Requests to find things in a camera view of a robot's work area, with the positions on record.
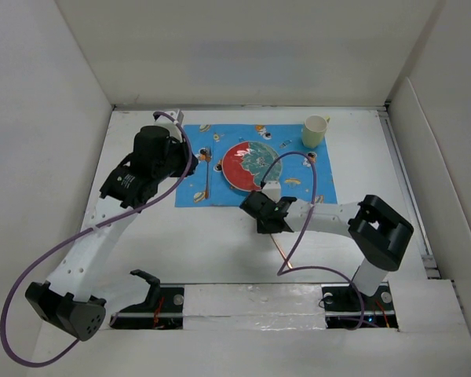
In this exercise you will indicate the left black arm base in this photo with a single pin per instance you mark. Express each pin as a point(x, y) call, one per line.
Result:
point(161, 309)

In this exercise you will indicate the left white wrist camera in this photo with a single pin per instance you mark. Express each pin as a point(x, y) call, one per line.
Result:
point(168, 117)

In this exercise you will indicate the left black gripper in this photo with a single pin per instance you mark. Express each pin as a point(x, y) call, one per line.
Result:
point(181, 148)

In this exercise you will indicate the red and teal plate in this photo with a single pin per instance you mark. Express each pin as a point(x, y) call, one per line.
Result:
point(245, 164)

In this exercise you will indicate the blue astronaut print cloth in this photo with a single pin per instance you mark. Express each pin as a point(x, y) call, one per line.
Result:
point(304, 173)

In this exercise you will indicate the pale yellow mug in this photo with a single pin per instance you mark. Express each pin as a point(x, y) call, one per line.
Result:
point(314, 130)

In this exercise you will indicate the copper fork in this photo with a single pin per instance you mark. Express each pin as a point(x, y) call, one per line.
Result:
point(208, 159)

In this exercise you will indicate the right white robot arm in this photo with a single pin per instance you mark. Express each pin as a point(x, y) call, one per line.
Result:
point(381, 233)

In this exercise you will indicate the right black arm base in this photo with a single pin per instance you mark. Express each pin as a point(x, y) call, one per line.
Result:
point(345, 309)

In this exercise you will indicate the copper spoon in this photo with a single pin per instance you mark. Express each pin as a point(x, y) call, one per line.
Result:
point(281, 252)

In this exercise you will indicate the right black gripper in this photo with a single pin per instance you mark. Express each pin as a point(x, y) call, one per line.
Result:
point(261, 228)

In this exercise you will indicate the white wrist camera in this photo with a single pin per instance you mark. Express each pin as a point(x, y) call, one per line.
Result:
point(272, 189)
point(168, 117)

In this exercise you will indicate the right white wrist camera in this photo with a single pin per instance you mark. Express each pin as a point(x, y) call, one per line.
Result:
point(272, 189)

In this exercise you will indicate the metal rail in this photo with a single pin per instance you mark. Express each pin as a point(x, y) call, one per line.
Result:
point(270, 314)

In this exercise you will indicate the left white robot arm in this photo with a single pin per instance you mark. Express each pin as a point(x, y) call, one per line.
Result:
point(66, 299)

